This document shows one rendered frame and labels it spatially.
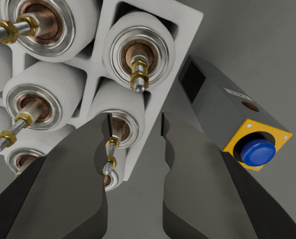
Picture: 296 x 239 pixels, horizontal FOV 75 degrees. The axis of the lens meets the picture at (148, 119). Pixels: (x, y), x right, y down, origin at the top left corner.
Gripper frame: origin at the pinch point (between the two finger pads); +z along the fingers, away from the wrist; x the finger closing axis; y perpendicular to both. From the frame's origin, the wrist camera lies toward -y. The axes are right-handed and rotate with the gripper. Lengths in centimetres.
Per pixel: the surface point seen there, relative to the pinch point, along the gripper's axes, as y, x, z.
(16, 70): 3.9, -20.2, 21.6
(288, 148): 38, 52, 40
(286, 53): 6, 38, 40
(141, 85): -0.1, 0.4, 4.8
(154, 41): -1.9, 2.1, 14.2
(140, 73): -0.7, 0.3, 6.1
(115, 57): 0.0, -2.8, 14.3
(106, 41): -1.7, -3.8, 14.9
